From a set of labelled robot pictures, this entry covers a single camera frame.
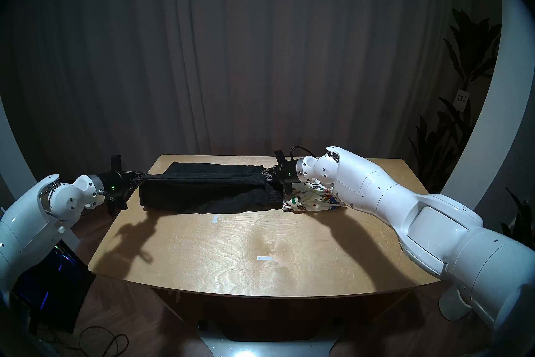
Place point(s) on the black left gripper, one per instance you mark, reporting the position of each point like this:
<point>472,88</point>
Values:
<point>115,186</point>

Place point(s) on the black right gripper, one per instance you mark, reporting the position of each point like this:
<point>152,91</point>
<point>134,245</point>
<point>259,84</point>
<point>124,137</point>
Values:
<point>286,172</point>

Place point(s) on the white bear print shorts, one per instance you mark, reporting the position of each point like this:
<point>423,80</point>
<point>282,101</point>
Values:
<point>317,199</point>

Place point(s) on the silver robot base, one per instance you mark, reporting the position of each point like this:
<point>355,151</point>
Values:
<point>271,348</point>

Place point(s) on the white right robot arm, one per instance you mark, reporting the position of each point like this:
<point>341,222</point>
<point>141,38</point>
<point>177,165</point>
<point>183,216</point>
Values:
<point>418,209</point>

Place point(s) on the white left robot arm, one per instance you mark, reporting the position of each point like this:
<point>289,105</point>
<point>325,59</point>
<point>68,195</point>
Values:
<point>37,218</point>

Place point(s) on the light wooden table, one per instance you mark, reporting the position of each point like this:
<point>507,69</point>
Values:
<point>292,260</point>

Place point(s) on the grey pleated curtain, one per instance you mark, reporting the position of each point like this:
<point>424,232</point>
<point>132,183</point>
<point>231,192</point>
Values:
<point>259,46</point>

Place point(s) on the black computer tower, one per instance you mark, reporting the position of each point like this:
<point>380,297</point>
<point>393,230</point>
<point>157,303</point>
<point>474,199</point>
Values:
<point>54,293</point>

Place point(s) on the white paper plant tag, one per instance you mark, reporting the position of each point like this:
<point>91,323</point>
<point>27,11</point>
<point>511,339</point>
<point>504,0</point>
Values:
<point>461,100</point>

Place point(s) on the tall dark leafy plant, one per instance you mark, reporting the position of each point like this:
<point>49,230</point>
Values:
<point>472,46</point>

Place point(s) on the small dark leafy plant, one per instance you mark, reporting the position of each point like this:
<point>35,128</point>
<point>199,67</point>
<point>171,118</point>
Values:
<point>520,218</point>

